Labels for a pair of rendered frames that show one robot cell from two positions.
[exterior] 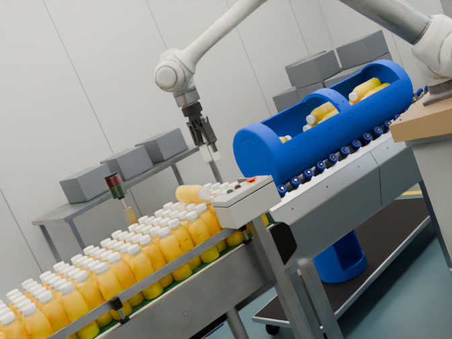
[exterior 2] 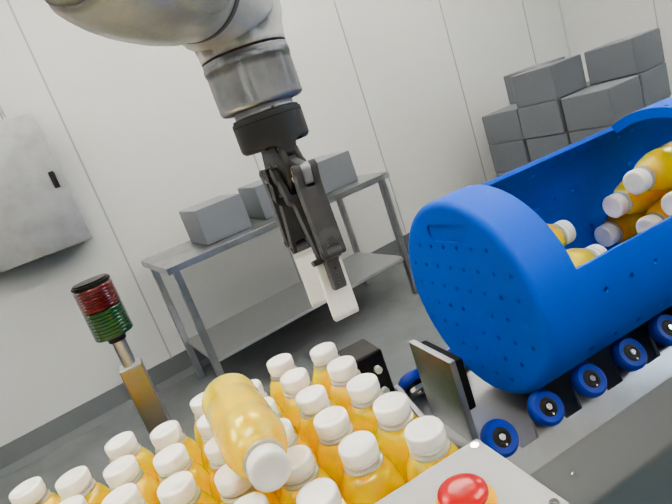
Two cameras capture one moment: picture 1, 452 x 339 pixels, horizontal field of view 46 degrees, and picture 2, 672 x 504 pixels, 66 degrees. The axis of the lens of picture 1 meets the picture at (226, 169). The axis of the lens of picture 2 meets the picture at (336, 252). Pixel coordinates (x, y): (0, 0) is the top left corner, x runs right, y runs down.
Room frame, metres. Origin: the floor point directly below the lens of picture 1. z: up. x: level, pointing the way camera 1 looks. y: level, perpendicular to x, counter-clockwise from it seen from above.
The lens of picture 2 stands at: (1.44, -0.09, 1.38)
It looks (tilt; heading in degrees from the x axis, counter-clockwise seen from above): 14 degrees down; 10
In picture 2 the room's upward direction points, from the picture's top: 19 degrees counter-clockwise
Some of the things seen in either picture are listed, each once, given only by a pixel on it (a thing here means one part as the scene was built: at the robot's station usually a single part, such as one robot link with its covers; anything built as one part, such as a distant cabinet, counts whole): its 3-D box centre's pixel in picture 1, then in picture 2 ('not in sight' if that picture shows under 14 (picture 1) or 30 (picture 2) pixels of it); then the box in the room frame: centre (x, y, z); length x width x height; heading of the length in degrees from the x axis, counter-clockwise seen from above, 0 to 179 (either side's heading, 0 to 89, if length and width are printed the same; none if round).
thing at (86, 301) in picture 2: (113, 180); (97, 296); (2.21, 0.45, 1.23); 0.06 x 0.06 x 0.04
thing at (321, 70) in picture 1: (338, 101); (574, 130); (6.11, -1.51, 0.59); 1.20 x 0.80 x 1.19; 39
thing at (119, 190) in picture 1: (118, 190); (108, 320); (2.21, 0.45, 1.18); 0.06 x 0.06 x 0.05
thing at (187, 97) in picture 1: (187, 97); (255, 84); (2.00, 0.03, 1.44); 0.09 x 0.09 x 0.06
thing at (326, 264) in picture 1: (317, 202); not in sight; (2.88, -0.40, 0.59); 0.28 x 0.28 x 0.88
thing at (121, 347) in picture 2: (118, 191); (109, 323); (2.21, 0.45, 1.18); 0.06 x 0.06 x 0.16
